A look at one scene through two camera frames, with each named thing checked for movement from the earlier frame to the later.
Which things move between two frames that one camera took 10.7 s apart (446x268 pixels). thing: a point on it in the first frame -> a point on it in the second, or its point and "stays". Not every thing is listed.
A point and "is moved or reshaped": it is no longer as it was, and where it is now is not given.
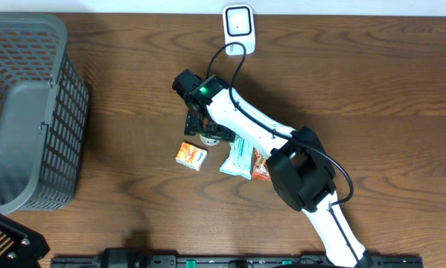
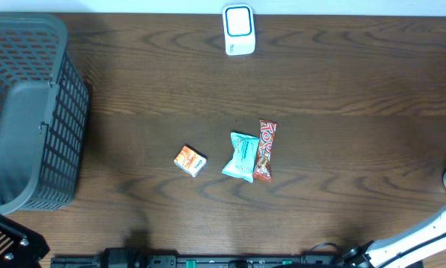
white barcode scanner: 238,24 stays
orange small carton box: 190,155 is moved or reshaped
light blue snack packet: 240,160 stays
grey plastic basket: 36,113 stays
